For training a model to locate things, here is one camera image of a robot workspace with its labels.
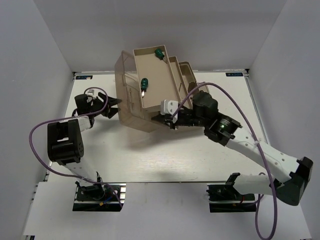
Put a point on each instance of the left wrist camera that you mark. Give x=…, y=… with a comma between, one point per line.
x=90, y=92

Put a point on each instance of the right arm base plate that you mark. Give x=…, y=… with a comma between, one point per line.
x=224, y=199

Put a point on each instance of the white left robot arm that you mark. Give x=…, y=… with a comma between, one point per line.
x=64, y=138

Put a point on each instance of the stubby green orange-capped screwdriver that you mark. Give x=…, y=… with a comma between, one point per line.
x=144, y=83

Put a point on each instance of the beige plastic toolbox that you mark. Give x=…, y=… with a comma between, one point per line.
x=166, y=81

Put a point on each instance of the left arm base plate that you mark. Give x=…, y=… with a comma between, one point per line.
x=99, y=198

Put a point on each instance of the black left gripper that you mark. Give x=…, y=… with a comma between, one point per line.
x=108, y=102

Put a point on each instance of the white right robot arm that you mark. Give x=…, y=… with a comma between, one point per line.
x=289, y=175

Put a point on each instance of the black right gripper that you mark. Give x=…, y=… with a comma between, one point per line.
x=164, y=119

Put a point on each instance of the stubby green handled screwdriver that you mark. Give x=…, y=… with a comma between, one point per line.
x=160, y=55

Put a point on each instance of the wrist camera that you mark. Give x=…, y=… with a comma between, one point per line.
x=90, y=92
x=168, y=107

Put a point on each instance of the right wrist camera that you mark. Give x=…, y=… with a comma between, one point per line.
x=168, y=107

